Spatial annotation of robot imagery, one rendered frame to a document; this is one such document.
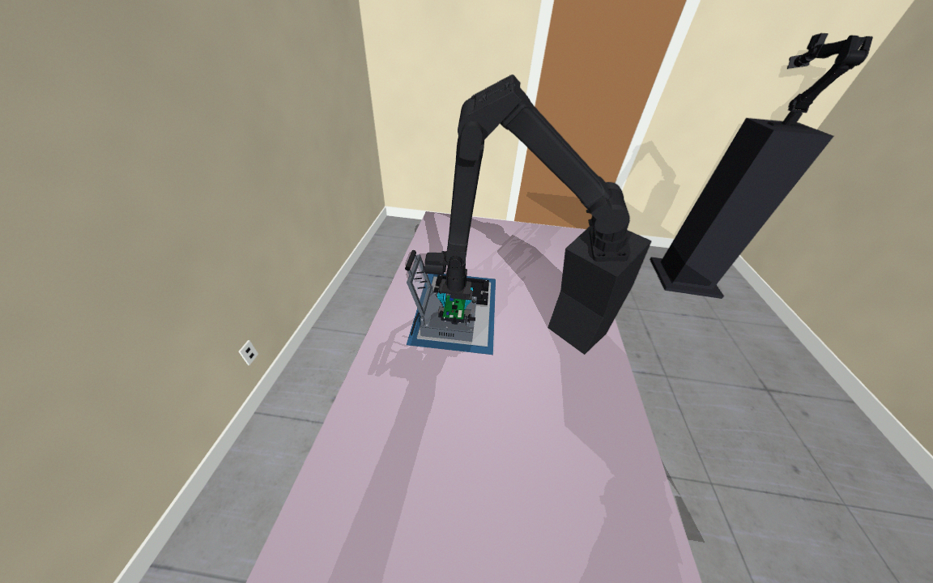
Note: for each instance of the green circuit board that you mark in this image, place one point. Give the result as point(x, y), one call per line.
point(454, 308)

